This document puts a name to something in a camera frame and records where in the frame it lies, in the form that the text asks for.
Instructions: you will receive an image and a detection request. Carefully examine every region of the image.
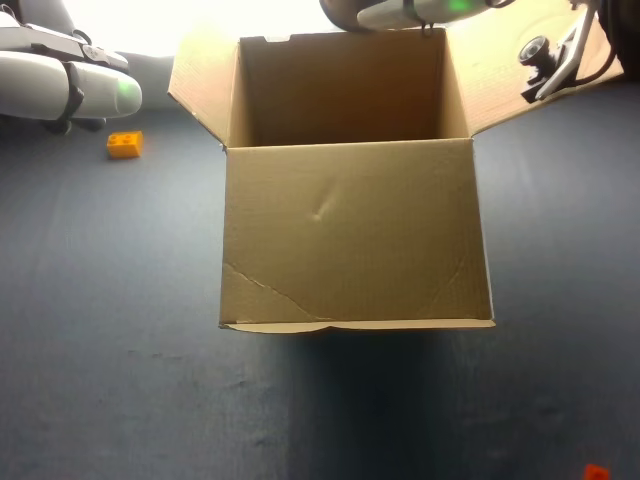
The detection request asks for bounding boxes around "grey table cloth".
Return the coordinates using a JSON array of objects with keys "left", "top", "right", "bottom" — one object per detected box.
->
[{"left": 0, "top": 79, "right": 640, "bottom": 480}]

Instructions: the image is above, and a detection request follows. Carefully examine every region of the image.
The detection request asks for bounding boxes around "brown cardboard box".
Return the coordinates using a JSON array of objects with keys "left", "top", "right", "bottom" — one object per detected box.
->
[{"left": 167, "top": 24, "right": 626, "bottom": 332}]

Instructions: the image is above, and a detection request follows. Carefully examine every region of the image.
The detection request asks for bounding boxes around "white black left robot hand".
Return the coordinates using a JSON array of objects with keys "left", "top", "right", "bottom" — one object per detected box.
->
[{"left": 0, "top": 9, "right": 145, "bottom": 135}]

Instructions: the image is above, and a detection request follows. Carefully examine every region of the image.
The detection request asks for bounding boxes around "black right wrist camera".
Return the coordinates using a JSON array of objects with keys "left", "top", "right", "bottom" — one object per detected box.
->
[{"left": 517, "top": 35, "right": 556, "bottom": 70}]

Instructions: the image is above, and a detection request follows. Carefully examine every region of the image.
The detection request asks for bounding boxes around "yellow orange toy brick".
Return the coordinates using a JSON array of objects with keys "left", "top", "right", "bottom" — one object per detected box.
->
[{"left": 106, "top": 130, "right": 145, "bottom": 161}]

